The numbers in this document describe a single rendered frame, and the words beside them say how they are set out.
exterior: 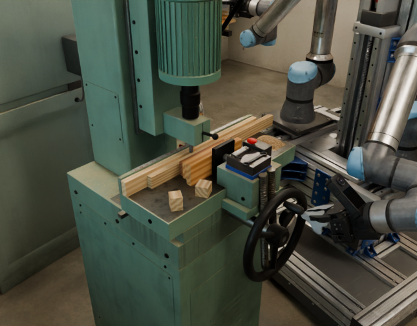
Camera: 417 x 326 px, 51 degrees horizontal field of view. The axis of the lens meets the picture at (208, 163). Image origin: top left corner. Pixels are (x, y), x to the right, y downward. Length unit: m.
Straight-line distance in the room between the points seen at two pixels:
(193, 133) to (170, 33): 0.30
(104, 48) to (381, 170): 0.84
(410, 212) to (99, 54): 0.96
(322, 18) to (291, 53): 3.04
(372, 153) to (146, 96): 0.66
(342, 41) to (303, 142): 2.79
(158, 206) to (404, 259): 1.37
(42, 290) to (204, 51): 1.56
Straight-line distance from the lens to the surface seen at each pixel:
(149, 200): 1.24
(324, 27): 1.93
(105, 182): 1.53
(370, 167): 1.08
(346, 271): 2.10
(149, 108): 1.34
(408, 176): 1.08
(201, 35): 1.15
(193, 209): 1.20
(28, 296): 2.35
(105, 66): 1.39
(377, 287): 2.08
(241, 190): 1.25
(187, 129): 1.29
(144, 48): 1.28
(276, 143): 1.52
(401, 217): 1.02
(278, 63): 5.06
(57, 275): 2.40
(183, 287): 1.36
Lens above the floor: 1.62
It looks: 31 degrees down
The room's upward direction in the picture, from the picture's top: straight up
